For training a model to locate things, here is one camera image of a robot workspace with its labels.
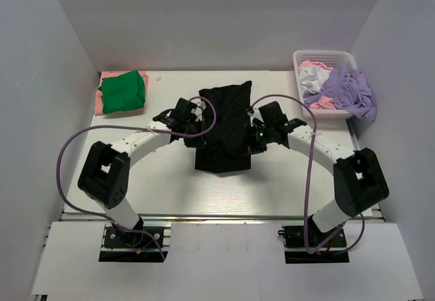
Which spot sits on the black t shirt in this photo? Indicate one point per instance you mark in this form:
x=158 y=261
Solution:
x=225 y=149

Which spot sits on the folded salmon pink t shirt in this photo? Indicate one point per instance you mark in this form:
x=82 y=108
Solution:
x=98 y=104

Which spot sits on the white t shirt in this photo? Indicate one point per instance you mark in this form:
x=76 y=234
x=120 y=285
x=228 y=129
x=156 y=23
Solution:
x=312 y=79

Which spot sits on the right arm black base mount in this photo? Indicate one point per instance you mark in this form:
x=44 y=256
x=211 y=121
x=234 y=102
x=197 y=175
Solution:
x=294 y=237

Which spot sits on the folded green t shirt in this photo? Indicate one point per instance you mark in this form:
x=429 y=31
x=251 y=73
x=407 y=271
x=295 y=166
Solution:
x=123 y=92

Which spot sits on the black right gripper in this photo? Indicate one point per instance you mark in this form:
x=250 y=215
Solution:
x=251 y=147

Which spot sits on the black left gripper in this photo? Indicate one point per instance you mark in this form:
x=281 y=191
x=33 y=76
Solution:
x=198 y=121

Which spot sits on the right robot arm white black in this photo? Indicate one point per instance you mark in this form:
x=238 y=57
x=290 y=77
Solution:
x=358 y=179

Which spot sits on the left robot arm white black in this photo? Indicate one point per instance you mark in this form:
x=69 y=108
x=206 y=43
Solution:
x=105 y=174

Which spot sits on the purple t shirt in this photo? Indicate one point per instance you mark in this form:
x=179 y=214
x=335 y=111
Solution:
x=349 y=91

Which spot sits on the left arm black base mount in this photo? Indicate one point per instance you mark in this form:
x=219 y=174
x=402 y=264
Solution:
x=117 y=239

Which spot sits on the aluminium rail at table edge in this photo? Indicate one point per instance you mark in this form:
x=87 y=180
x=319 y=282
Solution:
x=165 y=184

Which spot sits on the pink t shirt in basket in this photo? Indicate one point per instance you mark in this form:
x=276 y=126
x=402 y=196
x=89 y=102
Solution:
x=323 y=102

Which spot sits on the white plastic laundry basket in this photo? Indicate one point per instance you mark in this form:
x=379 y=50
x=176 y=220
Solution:
x=331 y=58

